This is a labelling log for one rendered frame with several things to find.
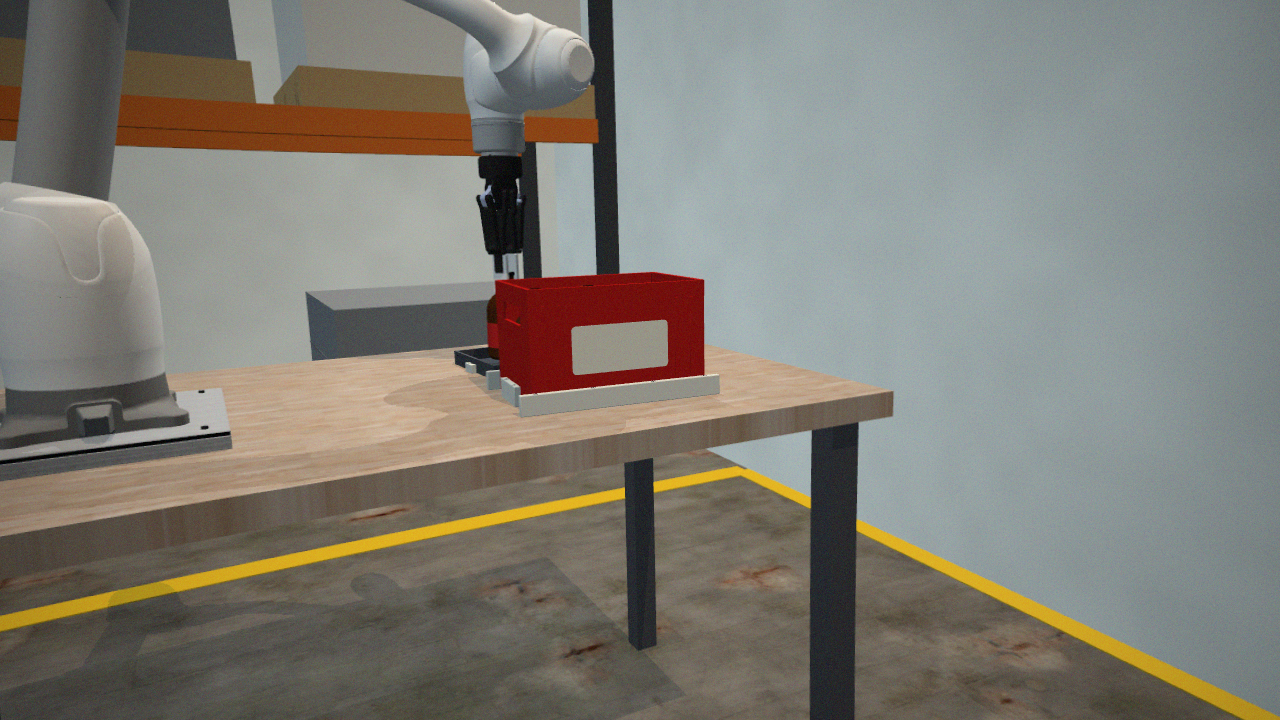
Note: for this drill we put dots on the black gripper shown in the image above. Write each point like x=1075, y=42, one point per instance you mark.
x=501, y=227

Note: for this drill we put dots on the grey flat bar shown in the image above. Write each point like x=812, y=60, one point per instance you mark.
x=603, y=396

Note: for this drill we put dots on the red plastic crate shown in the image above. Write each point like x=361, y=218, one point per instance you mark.
x=631, y=327

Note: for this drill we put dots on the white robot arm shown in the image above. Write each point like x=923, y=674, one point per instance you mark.
x=81, y=333

